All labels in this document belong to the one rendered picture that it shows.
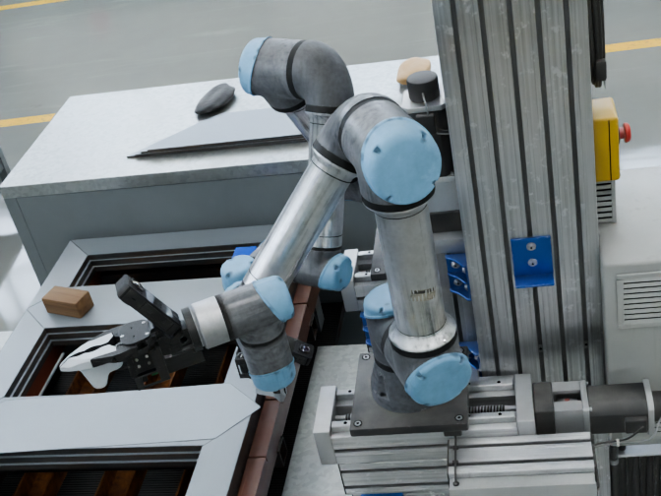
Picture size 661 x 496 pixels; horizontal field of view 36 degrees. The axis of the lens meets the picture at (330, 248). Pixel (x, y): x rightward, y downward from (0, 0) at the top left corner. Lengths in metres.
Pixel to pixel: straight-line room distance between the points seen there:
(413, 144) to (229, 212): 1.52
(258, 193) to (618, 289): 1.27
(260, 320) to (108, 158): 1.61
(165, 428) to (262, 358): 0.74
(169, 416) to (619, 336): 1.00
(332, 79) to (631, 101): 3.35
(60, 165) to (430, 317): 1.74
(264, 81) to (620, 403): 0.92
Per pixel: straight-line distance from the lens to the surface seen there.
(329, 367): 2.64
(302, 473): 2.39
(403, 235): 1.58
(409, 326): 1.69
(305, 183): 1.66
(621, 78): 5.41
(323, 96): 1.94
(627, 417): 2.00
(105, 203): 3.06
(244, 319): 1.57
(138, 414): 2.39
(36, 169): 3.20
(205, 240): 2.92
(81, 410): 2.47
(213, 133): 3.03
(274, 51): 2.00
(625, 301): 1.97
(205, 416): 2.32
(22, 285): 4.76
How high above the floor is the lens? 2.36
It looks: 33 degrees down
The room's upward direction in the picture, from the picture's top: 13 degrees counter-clockwise
